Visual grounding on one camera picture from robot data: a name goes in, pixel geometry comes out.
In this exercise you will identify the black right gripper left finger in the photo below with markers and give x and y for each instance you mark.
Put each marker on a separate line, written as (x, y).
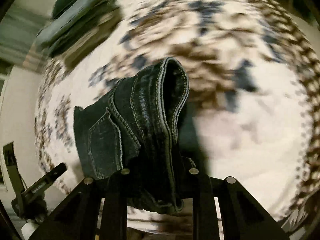
(76, 217)

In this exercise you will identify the dark denim jeans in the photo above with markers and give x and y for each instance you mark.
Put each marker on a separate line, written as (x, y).
(145, 124)

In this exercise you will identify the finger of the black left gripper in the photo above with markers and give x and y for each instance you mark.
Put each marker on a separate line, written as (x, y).
(33, 196)

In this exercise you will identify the floral plush blanket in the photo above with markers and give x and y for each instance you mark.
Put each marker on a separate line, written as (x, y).
(254, 88)

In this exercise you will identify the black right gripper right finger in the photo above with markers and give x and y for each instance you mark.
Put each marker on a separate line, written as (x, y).
(242, 216)

